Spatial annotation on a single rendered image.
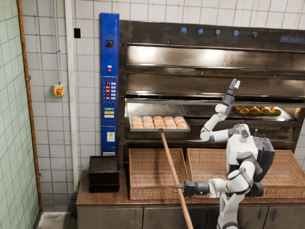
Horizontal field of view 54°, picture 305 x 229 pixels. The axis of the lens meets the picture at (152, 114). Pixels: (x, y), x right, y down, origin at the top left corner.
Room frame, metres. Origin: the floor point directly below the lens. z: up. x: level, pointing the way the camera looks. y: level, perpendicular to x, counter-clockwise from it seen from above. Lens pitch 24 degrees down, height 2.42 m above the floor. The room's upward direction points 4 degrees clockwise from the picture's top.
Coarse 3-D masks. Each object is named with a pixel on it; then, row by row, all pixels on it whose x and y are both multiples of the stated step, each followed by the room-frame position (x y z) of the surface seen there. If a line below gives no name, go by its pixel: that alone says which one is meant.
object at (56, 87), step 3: (54, 84) 2.60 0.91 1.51; (57, 84) 2.60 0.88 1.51; (63, 84) 2.61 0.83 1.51; (54, 87) 2.56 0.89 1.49; (57, 87) 2.56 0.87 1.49; (60, 87) 2.56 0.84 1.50; (63, 87) 2.56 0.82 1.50; (54, 90) 2.56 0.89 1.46; (63, 90) 2.56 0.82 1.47; (54, 93) 2.56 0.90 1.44; (60, 93) 2.56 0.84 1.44; (63, 93) 2.56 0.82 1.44
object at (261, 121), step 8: (128, 120) 2.71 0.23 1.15; (192, 120) 2.78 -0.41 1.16; (200, 120) 2.79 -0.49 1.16; (208, 120) 2.80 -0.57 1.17; (224, 120) 2.82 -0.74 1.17; (232, 120) 2.83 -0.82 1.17; (240, 120) 2.84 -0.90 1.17; (248, 120) 2.85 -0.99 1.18; (256, 120) 2.86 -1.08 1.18; (264, 120) 2.87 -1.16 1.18; (272, 120) 2.88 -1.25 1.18; (280, 120) 2.90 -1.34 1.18; (288, 120) 2.91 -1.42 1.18
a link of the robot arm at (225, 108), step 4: (224, 100) 2.25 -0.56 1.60; (224, 104) 2.24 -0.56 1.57; (228, 104) 2.23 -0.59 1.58; (216, 108) 2.24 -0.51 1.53; (220, 108) 2.21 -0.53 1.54; (224, 108) 2.22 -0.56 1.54; (228, 108) 2.21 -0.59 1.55; (220, 112) 2.21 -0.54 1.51; (224, 112) 2.22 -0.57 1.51; (228, 112) 2.20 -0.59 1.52
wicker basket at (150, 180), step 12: (132, 156) 2.65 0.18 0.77; (144, 156) 2.67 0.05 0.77; (156, 156) 2.69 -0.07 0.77; (180, 156) 2.72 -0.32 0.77; (132, 168) 2.62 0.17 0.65; (168, 168) 2.67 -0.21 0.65; (180, 168) 2.66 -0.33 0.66; (132, 180) 2.50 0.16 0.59; (144, 180) 2.51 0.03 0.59; (156, 180) 2.52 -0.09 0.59; (168, 180) 2.54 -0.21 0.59; (180, 180) 2.55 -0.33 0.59; (132, 192) 2.31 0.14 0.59; (144, 192) 2.32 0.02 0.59; (156, 192) 2.34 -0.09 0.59; (168, 192) 2.35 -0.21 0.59
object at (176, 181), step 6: (162, 138) 2.27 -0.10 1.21; (168, 150) 2.07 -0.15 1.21; (168, 156) 1.99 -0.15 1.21; (168, 162) 1.93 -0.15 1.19; (174, 168) 1.84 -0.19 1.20; (174, 174) 1.75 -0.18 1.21; (174, 180) 1.70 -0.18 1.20; (180, 192) 1.56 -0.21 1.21; (180, 198) 1.51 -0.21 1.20; (186, 210) 1.40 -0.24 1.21; (186, 216) 1.35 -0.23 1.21; (186, 222) 1.32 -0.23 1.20; (192, 228) 1.27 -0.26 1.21
